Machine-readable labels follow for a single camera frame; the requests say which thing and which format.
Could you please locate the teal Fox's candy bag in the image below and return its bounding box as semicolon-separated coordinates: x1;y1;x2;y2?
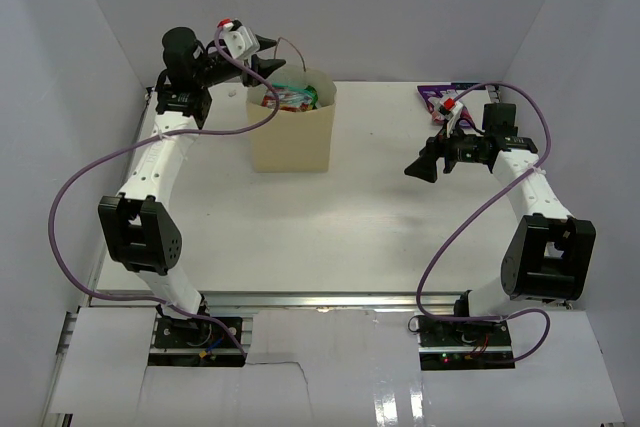
260;84;320;112

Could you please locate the purple snack pack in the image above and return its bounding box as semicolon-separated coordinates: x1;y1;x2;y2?
417;83;470;125

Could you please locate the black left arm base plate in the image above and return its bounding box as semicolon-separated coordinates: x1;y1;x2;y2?
152;317;243;351

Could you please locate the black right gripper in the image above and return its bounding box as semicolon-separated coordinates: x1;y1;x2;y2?
405;119;487;183

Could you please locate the beige paper bag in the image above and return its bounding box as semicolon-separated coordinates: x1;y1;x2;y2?
246;56;337;173

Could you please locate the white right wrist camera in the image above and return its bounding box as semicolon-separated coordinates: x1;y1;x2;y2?
437;97;465;137

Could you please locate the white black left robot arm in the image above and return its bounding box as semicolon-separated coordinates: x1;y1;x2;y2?
98;20;286;346

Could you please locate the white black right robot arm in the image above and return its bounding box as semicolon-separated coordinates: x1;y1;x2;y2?
404;101;596;346

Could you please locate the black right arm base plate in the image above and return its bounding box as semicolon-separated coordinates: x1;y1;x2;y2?
408;315;512;352

